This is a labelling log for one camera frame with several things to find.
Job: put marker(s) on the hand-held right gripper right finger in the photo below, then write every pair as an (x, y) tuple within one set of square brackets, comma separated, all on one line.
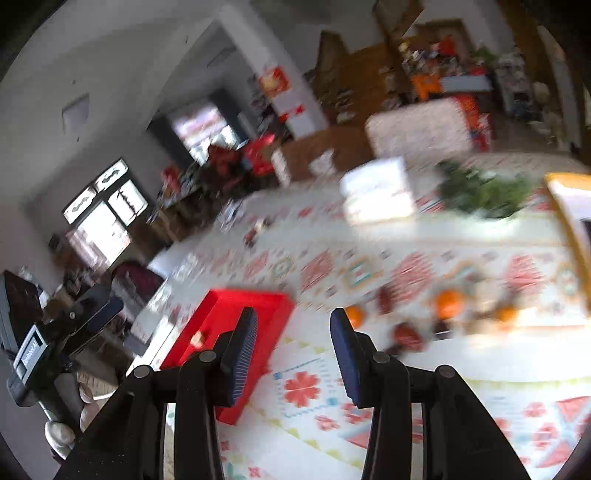
[(344, 350)]

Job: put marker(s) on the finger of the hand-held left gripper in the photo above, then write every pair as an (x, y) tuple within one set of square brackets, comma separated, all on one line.
[(99, 302)]

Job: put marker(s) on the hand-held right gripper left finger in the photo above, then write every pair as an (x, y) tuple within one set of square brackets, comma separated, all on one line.
[(242, 350)]

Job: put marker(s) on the pale round fruit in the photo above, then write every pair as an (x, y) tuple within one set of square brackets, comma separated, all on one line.
[(198, 338)]

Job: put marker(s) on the red tray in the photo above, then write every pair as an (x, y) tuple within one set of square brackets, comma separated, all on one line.
[(231, 304)]

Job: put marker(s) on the person's left hand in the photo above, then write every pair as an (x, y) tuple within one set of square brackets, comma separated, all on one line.
[(90, 406)]

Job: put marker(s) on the striped cloth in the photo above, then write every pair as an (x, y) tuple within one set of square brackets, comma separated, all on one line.
[(136, 279)]

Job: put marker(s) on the black screen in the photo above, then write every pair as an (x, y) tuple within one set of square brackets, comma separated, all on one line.
[(18, 304)]

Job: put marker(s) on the window with patterned glass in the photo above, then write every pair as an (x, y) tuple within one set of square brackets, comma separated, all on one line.
[(106, 217)]

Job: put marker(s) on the patterned tablecloth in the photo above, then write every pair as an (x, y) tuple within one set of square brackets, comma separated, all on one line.
[(300, 277)]

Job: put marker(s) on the small dark red fruit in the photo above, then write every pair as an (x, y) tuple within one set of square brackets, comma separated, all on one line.
[(251, 236)]

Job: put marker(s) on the stack of papers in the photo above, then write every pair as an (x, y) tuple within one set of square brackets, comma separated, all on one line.
[(229, 217)]

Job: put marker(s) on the white box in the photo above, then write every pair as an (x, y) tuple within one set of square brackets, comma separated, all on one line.
[(376, 189)]

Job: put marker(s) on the red garment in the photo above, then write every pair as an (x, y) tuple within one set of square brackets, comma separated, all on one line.
[(226, 157)]

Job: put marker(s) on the red cardboard box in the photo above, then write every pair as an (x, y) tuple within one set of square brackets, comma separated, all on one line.
[(261, 154)]

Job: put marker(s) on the curtained window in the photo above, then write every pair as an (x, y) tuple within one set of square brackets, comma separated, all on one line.
[(203, 129)]

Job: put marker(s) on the wooden chair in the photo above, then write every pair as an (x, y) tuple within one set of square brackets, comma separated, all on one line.
[(314, 147)]

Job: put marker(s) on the potted green plant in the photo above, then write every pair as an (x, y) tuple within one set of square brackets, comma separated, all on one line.
[(485, 189)]

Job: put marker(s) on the patterned chair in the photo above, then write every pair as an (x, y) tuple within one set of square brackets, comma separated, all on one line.
[(415, 127)]

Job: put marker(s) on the yellow framed board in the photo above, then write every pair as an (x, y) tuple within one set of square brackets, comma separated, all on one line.
[(561, 194)]

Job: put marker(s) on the wooden staircase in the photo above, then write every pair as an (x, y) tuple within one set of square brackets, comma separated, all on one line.
[(360, 78)]

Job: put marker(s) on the cluttered shelf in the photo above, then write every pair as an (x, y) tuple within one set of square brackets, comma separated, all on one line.
[(438, 60)]

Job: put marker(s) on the red wall poster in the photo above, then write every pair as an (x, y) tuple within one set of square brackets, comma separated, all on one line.
[(274, 82)]

